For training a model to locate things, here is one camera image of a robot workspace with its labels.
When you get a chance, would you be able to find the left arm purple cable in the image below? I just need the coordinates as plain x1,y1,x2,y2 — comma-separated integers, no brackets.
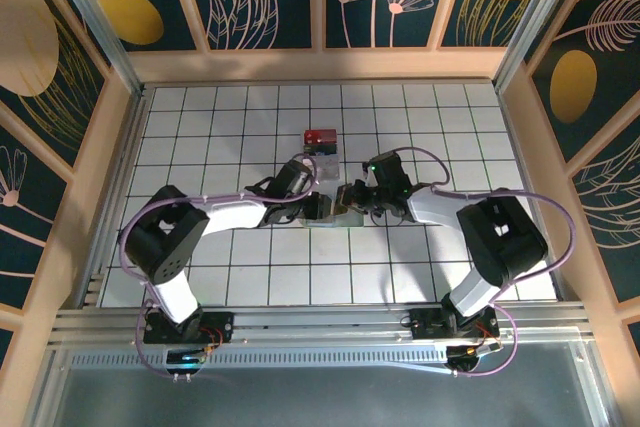
119,154,321,379

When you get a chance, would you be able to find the aluminium mounting rail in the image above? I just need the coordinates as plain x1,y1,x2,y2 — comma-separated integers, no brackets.
49,302,596,348

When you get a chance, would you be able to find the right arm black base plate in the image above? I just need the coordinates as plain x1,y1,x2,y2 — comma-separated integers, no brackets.
408,306,501,343

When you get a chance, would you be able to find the aluminium frame post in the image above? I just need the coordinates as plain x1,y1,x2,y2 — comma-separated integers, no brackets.
492,0,587,94
42,0,146,98

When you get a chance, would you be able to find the red card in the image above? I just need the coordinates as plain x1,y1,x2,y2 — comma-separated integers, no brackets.
302,128,338,145

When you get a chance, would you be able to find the slotted grey cable duct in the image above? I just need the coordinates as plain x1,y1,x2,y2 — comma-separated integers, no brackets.
69,350,451,369

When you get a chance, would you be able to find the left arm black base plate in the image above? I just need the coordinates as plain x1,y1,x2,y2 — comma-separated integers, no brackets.
143,310,235,346

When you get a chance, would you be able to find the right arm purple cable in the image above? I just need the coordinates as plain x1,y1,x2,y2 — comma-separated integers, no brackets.
392,146,576,379

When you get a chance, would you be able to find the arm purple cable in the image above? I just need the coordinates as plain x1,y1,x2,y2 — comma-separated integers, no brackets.
119,154,321,379
392,146,576,379

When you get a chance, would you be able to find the aluminium side rail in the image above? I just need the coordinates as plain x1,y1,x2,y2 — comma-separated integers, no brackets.
495,84,569,304
74,86,154,309

